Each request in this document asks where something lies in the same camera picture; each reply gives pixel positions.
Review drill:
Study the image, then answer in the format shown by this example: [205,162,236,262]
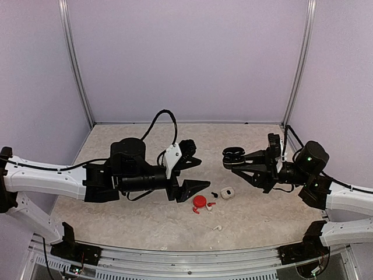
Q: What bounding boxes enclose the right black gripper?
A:
[232,147,310,194]

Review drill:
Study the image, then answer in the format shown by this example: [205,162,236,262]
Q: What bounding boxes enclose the black earbud charging case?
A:
[222,146,245,169]

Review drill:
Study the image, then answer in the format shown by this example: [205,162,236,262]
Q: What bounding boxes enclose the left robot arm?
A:
[1,138,210,260]

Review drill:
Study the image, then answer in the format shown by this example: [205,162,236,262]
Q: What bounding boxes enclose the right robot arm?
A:
[222,139,372,259]

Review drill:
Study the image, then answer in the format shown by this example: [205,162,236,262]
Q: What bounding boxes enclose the red round charging case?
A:
[193,195,207,208]

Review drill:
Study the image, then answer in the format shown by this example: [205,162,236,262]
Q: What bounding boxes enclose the white earbud charging case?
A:
[220,188,235,200]

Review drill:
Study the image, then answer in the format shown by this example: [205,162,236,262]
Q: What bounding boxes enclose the red earbud left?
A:
[192,207,200,215]

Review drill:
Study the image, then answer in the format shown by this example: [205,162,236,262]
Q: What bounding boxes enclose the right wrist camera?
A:
[268,133,283,169]

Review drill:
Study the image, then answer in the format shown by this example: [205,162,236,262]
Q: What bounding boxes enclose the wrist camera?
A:
[268,133,283,169]
[163,139,196,179]

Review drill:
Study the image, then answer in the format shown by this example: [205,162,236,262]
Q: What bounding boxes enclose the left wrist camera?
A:
[163,139,196,179]

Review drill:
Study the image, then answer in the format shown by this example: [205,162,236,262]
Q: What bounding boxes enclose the right camera cable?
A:
[284,124,305,155]

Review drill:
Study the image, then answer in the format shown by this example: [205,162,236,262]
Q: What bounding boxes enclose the camera cable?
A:
[284,124,305,155]
[141,109,178,146]

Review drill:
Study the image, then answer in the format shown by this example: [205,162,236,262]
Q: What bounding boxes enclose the left camera cable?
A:
[141,109,178,146]

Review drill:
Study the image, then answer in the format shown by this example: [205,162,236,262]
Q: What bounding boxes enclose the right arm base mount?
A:
[277,242,329,265]

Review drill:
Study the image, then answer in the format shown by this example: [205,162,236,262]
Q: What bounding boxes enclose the front aluminium rail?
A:
[17,235,361,279]

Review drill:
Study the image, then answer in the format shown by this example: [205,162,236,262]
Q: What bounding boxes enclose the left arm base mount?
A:
[51,243,102,266]

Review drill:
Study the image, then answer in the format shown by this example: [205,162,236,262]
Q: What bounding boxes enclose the right aluminium frame post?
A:
[282,0,317,127]

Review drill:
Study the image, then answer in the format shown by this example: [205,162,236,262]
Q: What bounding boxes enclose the aluminium frame post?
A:
[58,0,96,130]
[282,0,317,127]

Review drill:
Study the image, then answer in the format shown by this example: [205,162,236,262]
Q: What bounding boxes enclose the left aluminium frame post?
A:
[58,0,96,130]

